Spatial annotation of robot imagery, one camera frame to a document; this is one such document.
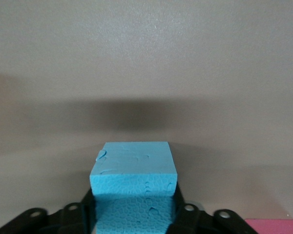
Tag brown table cover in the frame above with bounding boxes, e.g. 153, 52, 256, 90
0, 0, 293, 234

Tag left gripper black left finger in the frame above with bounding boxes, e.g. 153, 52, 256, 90
0, 189, 97, 234

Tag red foam cube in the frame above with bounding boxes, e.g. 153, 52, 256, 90
244, 218, 293, 234

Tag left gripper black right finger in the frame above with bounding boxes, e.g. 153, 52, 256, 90
169, 186, 259, 234

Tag light blue foam cube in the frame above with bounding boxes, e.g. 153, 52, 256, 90
89, 141, 178, 234

